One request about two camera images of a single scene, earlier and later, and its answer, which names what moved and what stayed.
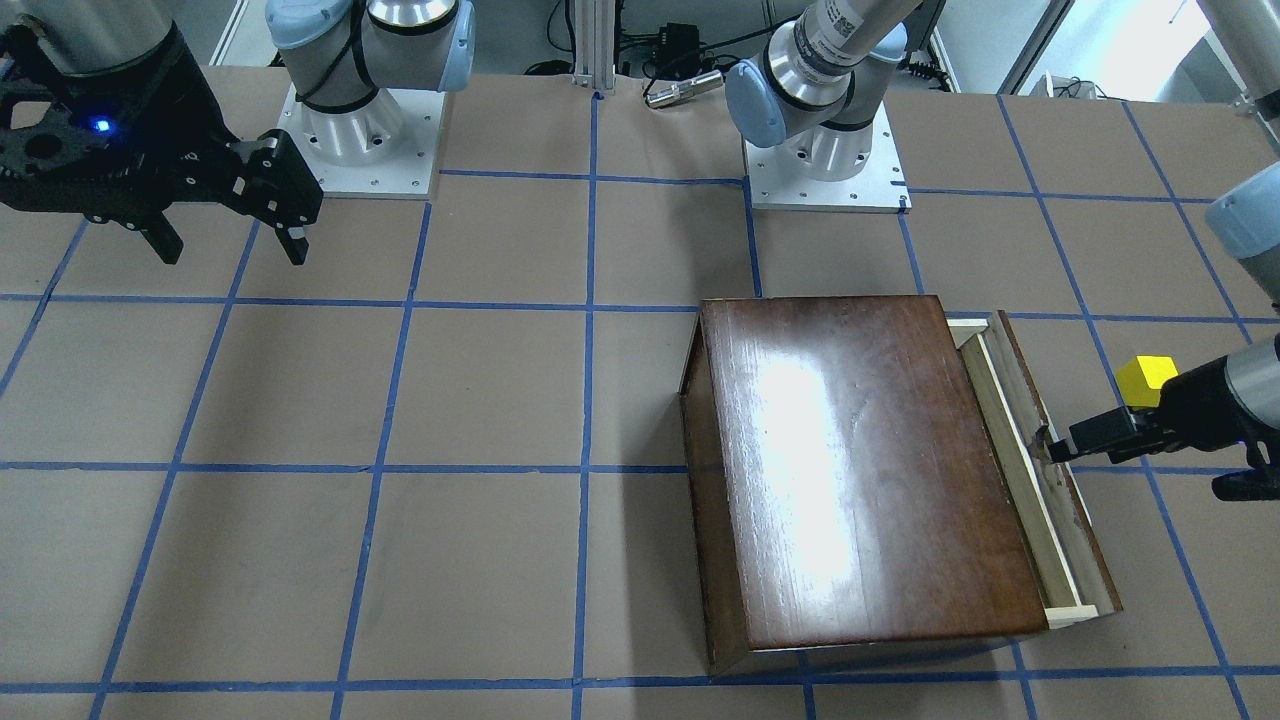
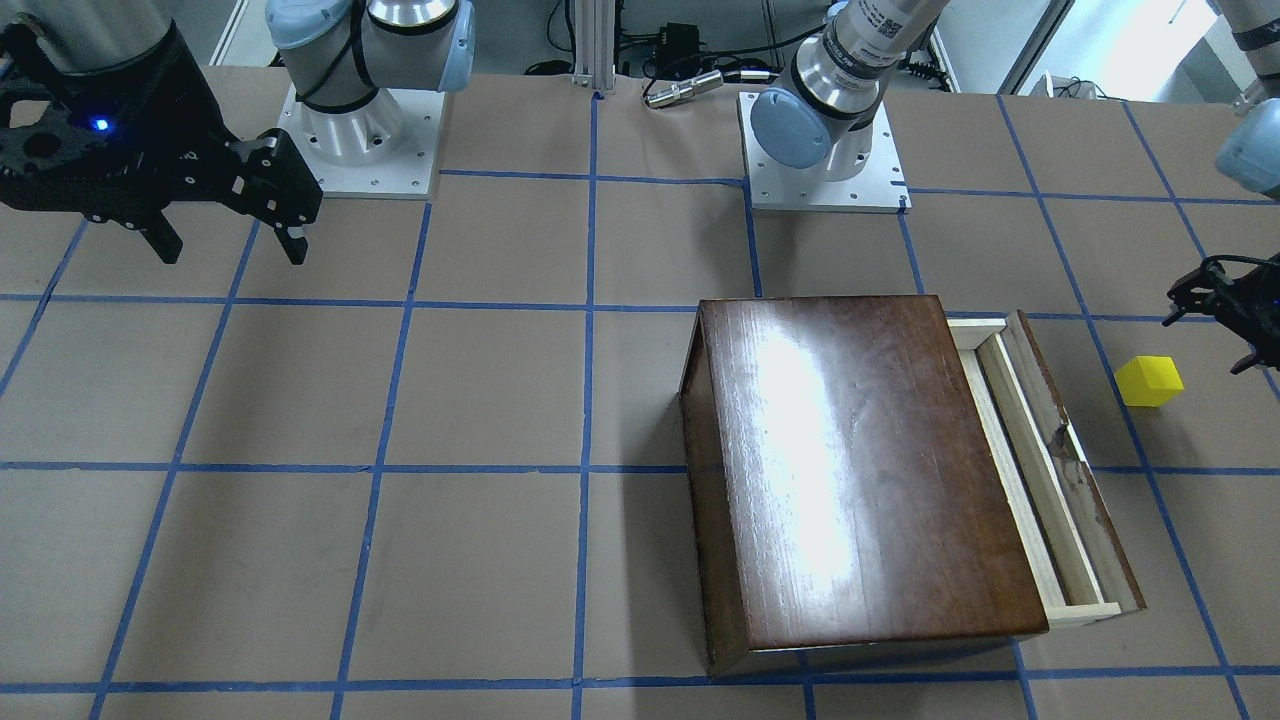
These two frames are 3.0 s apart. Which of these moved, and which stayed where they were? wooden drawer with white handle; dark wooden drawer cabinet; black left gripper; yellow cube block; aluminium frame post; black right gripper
Moved: wooden drawer with white handle; black left gripper
Stayed: yellow cube block; aluminium frame post; dark wooden drawer cabinet; black right gripper
